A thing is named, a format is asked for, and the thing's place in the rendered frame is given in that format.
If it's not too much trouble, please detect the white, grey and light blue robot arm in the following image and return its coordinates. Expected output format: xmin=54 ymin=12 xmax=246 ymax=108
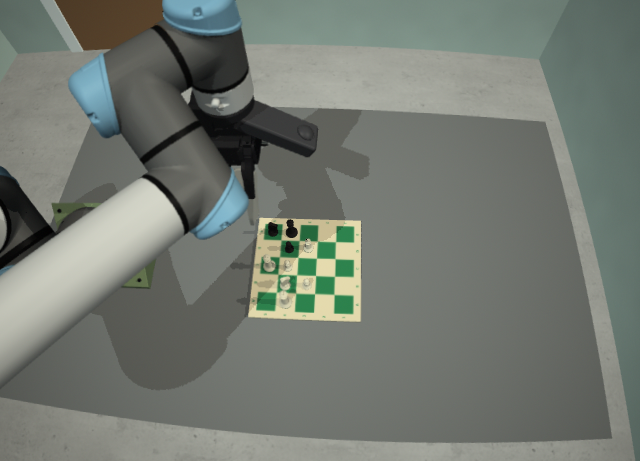
xmin=0 ymin=0 xmax=318 ymax=389

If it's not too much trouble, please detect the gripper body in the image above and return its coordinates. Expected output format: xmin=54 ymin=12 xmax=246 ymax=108
xmin=188 ymin=91 xmax=262 ymax=167

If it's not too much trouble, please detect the green and cream chessboard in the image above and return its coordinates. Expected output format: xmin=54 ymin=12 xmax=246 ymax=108
xmin=248 ymin=218 xmax=361 ymax=322

